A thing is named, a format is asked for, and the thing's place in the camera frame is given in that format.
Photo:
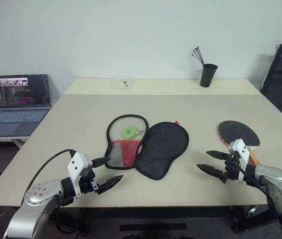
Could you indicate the white side table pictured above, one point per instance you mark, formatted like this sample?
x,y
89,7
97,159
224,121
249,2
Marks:
x,y
11,139

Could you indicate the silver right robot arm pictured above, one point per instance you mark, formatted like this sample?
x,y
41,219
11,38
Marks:
x,y
270,171

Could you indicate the black rubber table tennis paddle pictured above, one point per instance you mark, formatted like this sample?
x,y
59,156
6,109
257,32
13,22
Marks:
x,y
235,132

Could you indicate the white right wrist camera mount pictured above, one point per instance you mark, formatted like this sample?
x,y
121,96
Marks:
x,y
240,149

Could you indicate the black red mesh paddle case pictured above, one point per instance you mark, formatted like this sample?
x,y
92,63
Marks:
x,y
160,149

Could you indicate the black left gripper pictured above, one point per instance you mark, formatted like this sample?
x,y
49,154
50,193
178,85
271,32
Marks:
x,y
87,185

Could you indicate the black plastic cup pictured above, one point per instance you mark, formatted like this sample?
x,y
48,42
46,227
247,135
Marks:
x,y
208,76

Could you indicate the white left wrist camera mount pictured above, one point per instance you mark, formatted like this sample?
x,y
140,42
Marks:
x,y
77,165

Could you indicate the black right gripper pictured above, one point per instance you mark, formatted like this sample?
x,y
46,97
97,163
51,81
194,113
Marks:
x,y
231,171

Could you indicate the open grey laptop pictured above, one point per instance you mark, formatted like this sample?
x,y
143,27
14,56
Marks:
x,y
14,119

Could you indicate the clear plastic container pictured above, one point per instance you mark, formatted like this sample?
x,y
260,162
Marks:
x,y
121,84

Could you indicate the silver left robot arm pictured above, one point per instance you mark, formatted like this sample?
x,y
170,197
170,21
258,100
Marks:
x,y
38,194

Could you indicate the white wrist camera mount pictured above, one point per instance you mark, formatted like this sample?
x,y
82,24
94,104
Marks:
x,y
77,165
240,149

